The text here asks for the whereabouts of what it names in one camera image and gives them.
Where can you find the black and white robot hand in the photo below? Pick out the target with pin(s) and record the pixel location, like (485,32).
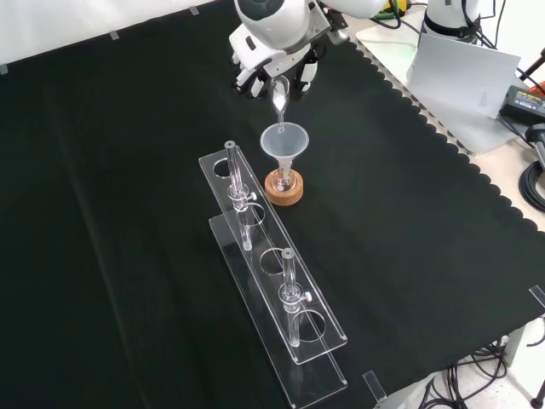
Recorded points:
(264,51)

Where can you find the translucent plastic funnel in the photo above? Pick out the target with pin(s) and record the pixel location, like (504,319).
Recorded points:
(284,142)

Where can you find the round-bottom glass flask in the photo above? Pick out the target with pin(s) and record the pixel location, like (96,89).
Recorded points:
(284,182)

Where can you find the clear acrylic funnel stand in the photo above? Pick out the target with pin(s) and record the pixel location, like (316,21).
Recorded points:
(272,255)

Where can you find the yellow stop button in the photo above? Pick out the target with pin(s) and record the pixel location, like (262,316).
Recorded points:
(402,5)

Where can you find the grey paper card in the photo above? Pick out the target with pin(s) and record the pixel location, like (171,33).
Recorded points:
(460,72)

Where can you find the black bench cloth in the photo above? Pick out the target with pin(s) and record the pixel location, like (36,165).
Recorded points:
(127,213)

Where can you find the black power adapter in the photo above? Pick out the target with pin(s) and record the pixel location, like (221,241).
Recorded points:
(523,102)

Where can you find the black tripod leg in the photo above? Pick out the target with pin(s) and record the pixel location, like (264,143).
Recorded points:
(532,66)

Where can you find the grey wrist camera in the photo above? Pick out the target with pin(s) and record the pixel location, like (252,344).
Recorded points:
(339,36)

